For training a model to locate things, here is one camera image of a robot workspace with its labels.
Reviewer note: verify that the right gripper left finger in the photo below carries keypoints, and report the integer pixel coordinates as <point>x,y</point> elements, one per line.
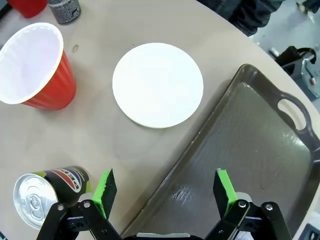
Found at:
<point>102,197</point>

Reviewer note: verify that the black metal equipment base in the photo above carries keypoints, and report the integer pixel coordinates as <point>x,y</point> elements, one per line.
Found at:
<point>292,60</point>

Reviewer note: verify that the dark brown serving tray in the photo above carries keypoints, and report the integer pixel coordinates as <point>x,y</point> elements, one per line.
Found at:
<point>237,150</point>

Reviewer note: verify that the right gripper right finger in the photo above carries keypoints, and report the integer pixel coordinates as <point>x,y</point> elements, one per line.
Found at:
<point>225,195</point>

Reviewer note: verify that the white bowl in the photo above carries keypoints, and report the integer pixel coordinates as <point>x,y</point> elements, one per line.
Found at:
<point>157,85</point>

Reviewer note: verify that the black speckled Pepsi can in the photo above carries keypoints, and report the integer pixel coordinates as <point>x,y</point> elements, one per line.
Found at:
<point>63,11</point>
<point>27,190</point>

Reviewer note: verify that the red plastic cup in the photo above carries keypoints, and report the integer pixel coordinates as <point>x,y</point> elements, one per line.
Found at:
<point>27,7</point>
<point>57,85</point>

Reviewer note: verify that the person in dark patchwork shirt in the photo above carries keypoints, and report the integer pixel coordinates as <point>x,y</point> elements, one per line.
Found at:
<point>240,15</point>

